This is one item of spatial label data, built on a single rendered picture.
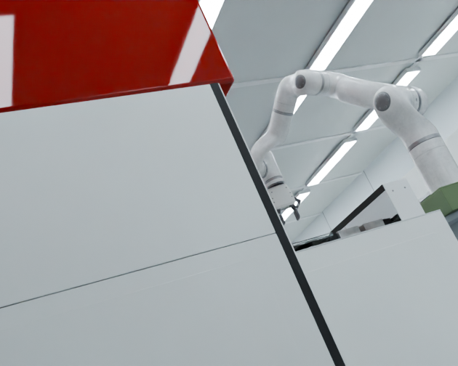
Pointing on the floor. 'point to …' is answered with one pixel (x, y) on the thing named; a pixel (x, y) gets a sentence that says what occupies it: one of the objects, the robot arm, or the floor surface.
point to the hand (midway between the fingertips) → (289, 218)
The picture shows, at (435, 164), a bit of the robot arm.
